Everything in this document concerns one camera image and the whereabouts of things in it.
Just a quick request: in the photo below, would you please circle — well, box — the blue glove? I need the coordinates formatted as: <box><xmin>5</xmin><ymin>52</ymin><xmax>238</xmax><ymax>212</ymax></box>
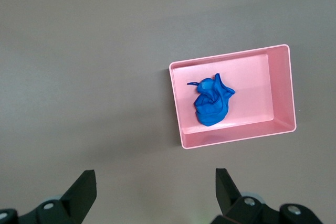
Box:
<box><xmin>186</xmin><ymin>72</ymin><xmax>236</xmax><ymax>127</ymax></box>

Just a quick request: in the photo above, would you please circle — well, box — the pink plastic bin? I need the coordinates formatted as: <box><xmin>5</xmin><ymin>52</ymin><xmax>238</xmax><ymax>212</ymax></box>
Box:
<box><xmin>169</xmin><ymin>44</ymin><xmax>298</xmax><ymax>150</ymax></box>

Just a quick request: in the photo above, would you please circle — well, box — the brown table cover sheet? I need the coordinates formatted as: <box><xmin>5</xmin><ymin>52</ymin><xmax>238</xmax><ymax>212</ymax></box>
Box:
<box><xmin>0</xmin><ymin>0</ymin><xmax>336</xmax><ymax>224</ymax></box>

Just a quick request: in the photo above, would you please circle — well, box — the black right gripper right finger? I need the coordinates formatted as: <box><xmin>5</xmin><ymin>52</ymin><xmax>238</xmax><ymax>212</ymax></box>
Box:
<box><xmin>209</xmin><ymin>167</ymin><xmax>322</xmax><ymax>224</ymax></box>

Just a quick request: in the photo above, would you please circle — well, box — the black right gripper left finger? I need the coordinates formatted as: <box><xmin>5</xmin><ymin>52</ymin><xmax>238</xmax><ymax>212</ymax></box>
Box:
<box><xmin>0</xmin><ymin>169</ymin><xmax>98</xmax><ymax>224</ymax></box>

